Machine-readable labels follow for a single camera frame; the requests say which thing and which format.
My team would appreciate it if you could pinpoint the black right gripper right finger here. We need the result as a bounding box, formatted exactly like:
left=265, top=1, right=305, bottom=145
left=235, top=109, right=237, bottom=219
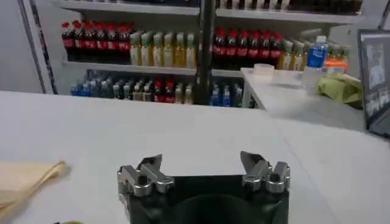
left=239, top=151, right=291, bottom=194

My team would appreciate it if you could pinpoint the pale yellow shirt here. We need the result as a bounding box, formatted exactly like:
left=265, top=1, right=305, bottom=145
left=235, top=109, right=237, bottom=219
left=0, top=160, right=68, bottom=220

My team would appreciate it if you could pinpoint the grey open laptop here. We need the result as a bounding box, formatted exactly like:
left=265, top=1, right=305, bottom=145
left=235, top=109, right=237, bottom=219
left=357, top=29, right=390, bottom=138

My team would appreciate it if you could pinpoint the white side table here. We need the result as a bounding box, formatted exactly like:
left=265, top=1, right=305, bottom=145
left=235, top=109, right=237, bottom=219
left=239, top=66, right=367, bottom=132

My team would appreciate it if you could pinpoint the orange box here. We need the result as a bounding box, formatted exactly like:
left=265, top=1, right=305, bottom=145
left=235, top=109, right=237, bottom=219
left=323, top=57, right=349, bottom=74

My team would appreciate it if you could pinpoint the green cloth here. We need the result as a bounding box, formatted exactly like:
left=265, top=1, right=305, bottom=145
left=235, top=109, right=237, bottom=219
left=315, top=74, right=364, bottom=108

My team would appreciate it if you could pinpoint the black slanted pole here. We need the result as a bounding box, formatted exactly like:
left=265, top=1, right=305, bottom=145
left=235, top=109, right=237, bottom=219
left=377, top=0, right=390, bottom=30
left=28, top=0, right=59, bottom=95

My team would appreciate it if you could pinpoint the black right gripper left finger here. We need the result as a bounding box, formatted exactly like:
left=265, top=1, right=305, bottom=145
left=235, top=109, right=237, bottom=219
left=117, top=154, right=175, bottom=197

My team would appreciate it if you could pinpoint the shelf with drink bottles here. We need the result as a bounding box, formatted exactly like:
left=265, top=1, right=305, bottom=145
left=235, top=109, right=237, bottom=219
left=50, top=0, right=365, bottom=108

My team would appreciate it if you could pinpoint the water bottle with blue label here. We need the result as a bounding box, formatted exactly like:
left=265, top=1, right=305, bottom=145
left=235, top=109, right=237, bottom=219
left=303, top=35, right=329, bottom=89

